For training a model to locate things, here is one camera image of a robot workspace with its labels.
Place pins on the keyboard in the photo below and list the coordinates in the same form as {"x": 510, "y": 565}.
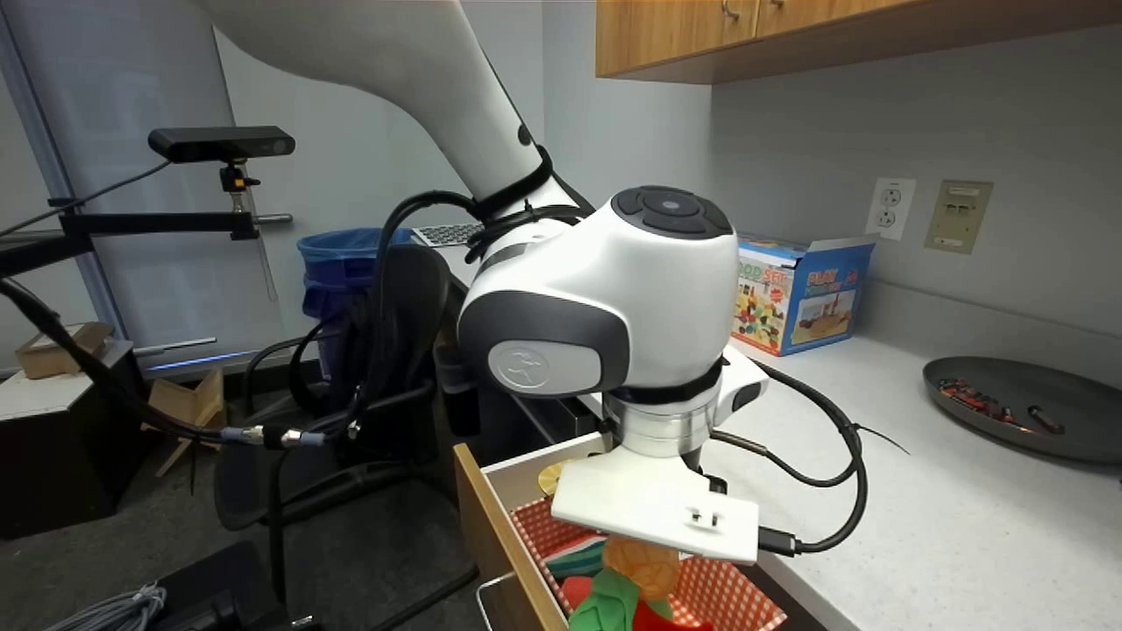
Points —
{"x": 447, "y": 234}

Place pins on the wooden drawer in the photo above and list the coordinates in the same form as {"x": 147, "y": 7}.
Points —
{"x": 491, "y": 526}

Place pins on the toy pineapple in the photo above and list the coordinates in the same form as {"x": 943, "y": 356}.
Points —
{"x": 644, "y": 565}

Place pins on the red checkered basket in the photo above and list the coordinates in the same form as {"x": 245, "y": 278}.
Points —
{"x": 727, "y": 592}

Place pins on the yellow toy slice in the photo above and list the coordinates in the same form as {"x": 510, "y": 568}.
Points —
{"x": 550, "y": 478}

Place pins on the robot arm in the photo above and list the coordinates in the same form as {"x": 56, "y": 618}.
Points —
{"x": 561, "y": 289}

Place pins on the wooden stand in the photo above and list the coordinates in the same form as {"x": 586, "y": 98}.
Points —
{"x": 188, "y": 403}

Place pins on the wooden wall cabinet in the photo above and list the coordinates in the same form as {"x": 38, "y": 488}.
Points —
{"x": 684, "y": 39}

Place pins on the striped toy food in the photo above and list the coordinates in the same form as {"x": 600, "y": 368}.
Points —
{"x": 574, "y": 556}

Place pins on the camera on mount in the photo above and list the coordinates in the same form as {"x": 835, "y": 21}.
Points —
{"x": 219, "y": 143}

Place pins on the black office chair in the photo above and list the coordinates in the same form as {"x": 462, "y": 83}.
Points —
{"x": 412, "y": 298}

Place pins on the heap of red pens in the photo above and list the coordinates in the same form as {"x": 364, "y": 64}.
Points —
{"x": 977, "y": 400}

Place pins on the grey oval tray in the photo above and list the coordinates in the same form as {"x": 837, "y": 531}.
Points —
{"x": 1078, "y": 412}

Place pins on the black cabinet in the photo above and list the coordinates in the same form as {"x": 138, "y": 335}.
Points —
{"x": 53, "y": 456}

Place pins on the blue trash bin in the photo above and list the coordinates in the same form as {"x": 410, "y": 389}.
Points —
{"x": 337, "y": 258}

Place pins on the dark marker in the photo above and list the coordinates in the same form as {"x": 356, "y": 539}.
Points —
{"x": 1046, "y": 421}

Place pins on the red toy food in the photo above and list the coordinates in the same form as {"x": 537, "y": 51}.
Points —
{"x": 574, "y": 592}

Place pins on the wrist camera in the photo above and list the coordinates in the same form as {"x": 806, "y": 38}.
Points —
{"x": 649, "y": 513}

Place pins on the toy food set box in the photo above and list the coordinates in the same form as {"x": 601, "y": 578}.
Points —
{"x": 811, "y": 298}

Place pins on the white wall socket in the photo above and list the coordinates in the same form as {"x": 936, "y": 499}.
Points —
{"x": 891, "y": 208}

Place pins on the cardboard box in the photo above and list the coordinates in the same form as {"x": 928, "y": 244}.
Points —
{"x": 57, "y": 350}

